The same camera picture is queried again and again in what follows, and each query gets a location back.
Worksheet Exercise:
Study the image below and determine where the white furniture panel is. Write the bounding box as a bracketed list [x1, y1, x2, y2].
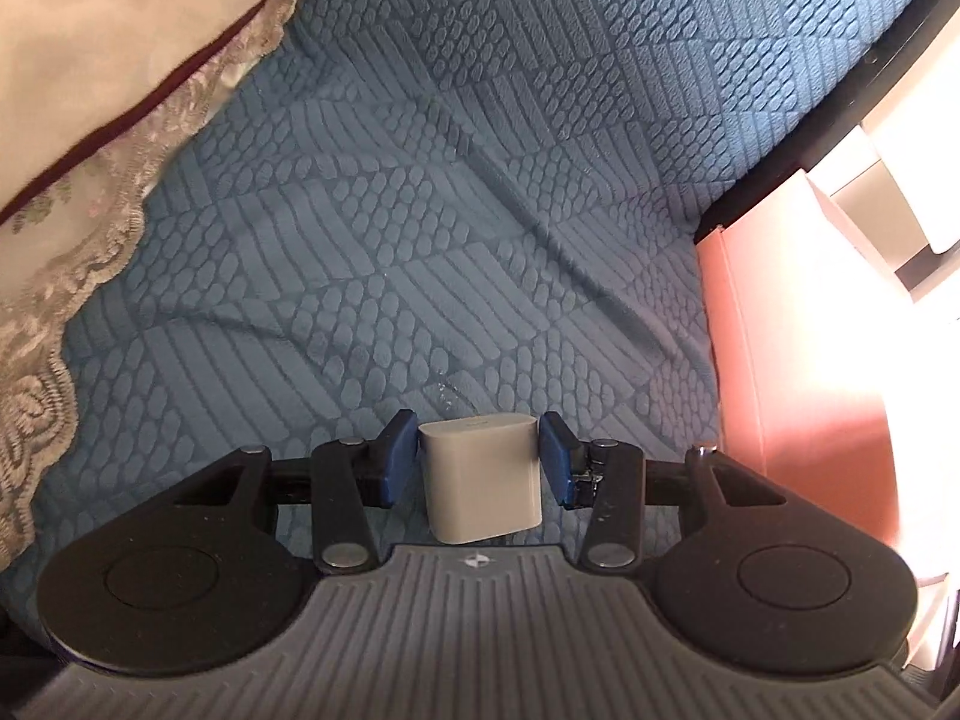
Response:
[799, 7, 960, 304]

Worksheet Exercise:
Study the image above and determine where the blue textured blanket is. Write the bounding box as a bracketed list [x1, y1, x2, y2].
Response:
[0, 0, 943, 661]

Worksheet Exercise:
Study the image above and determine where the white power adapter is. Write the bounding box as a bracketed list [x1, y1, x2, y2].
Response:
[417, 414, 545, 547]

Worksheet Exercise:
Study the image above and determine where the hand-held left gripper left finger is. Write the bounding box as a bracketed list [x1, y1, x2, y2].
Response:
[174, 409, 421, 575]

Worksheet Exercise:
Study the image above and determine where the beige lace-trimmed cloth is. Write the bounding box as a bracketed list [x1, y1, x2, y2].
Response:
[0, 0, 313, 572]

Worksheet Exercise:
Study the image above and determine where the black bed frame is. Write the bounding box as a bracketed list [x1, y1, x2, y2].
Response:
[696, 0, 960, 235]

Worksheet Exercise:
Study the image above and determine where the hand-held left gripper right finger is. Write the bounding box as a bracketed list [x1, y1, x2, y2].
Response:
[538, 411, 785, 572]

